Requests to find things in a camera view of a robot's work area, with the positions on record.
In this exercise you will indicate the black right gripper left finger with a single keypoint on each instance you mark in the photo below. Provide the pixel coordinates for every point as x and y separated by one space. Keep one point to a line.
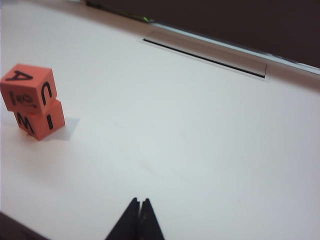
127 222

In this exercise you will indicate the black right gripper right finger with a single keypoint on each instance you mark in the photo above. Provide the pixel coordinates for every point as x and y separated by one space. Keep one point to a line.
150 222

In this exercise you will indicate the orange foam block monkey print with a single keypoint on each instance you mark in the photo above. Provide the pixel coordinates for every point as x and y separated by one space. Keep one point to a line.
37 77

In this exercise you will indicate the orange foam block letter M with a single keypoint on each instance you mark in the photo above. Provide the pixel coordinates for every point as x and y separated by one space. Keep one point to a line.
42 127

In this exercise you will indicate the grey desk divider panel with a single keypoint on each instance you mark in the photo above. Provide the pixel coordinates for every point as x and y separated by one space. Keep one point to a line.
225 20

